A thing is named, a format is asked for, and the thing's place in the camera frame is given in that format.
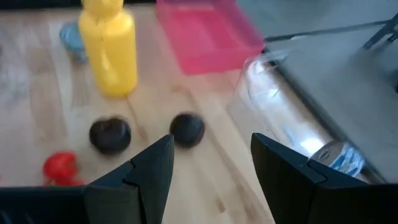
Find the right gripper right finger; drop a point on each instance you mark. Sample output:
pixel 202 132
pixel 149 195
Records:
pixel 311 202

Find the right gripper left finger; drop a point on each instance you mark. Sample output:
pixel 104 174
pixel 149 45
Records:
pixel 109 202

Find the blue label tin can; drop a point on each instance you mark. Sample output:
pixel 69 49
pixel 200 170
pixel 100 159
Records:
pixel 70 40
pixel 342 158

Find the dark purple toy plum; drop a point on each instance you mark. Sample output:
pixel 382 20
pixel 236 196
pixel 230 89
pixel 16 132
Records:
pixel 187 129
pixel 110 135

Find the yellow squeeze bottle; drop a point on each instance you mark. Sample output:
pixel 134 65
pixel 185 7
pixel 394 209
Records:
pixel 109 56

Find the large red toy strawberry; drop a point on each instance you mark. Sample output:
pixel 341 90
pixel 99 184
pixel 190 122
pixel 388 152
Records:
pixel 73 182

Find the small red toy strawberry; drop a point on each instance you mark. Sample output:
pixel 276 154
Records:
pixel 60 165

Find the clear plastic bin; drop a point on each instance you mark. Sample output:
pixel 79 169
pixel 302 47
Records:
pixel 280 102

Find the pink plastic tray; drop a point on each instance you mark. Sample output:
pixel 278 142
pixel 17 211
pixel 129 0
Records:
pixel 211 40

